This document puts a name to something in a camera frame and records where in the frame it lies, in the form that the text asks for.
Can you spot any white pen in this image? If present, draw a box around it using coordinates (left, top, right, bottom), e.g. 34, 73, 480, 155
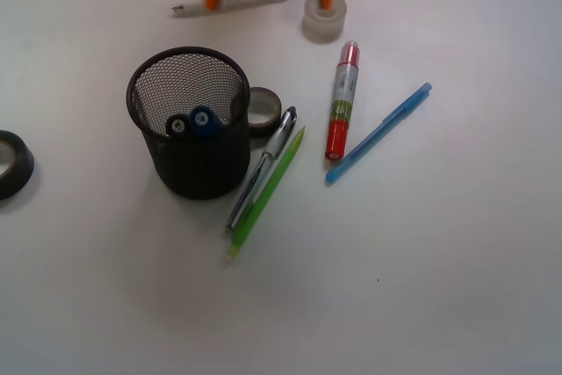
170, 0, 288, 18

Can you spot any red cap marker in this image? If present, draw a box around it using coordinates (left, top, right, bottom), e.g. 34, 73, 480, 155
325, 41, 360, 161

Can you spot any black cap marker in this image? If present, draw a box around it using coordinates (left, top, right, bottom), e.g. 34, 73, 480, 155
165, 113, 191, 139

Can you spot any silver black pen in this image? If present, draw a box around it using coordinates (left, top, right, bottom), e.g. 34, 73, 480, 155
226, 106, 297, 234

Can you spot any black mesh pen holder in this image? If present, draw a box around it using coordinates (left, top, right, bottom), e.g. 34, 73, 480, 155
126, 47, 250, 200

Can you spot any clear tape roll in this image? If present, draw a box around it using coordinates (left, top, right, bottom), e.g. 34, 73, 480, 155
302, 0, 348, 44

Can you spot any light blue pen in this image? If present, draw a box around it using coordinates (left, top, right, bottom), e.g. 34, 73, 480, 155
325, 83, 432, 184

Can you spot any dark tape roll behind holder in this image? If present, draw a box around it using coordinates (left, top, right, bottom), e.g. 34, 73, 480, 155
248, 87, 282, 139

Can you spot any black electrical tape roll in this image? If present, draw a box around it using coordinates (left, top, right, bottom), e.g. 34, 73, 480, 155
1, 130, 34, 200

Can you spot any blue cap marker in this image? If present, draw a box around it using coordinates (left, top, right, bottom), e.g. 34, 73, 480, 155
188, 105, 226, 139

